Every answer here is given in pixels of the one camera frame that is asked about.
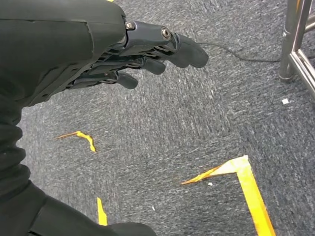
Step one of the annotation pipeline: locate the stainless steel workbench table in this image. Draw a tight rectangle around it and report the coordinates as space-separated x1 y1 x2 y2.
279 0 315 100

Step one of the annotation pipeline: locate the yellow floor tape marking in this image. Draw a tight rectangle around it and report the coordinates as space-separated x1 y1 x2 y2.
181 155 276 236

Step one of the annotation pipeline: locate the torn yellow tape scrap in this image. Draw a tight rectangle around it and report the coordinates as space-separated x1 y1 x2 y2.
97 197 108 226
55 131 97 153

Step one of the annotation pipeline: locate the black floor cable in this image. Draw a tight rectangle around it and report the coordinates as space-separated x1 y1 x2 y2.
196 41 282 63

